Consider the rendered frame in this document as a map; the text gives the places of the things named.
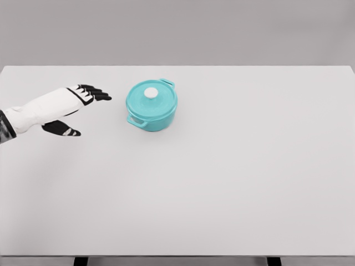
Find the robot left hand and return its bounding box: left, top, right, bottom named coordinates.
left=35, top=84, right=113, bottom=137

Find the turquoise pot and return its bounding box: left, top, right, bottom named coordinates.
left=126, top=78, right=178, bottom=132

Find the turquoise lid with white knob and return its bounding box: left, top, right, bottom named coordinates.
left=126, top=80, right=177, bottom=119

